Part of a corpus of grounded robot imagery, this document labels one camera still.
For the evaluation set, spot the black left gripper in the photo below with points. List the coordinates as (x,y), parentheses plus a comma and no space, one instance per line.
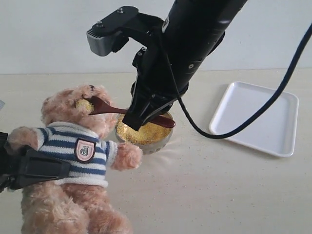
(27,167)

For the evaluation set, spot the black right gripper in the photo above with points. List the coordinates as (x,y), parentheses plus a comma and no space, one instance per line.
(156,87)

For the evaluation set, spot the dark red wooden spoon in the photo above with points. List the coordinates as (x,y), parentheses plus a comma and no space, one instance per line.
(101,107)

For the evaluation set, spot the tan teddy bear striped shirt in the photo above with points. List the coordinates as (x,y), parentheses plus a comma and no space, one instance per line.
(79,203)

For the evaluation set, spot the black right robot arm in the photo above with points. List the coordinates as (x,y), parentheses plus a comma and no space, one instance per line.
(191,31)

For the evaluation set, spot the steel bowl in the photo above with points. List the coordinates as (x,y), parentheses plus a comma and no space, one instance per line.
(150,148)

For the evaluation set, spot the white rectangular plastic tray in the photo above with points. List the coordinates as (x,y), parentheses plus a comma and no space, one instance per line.
(274,132)

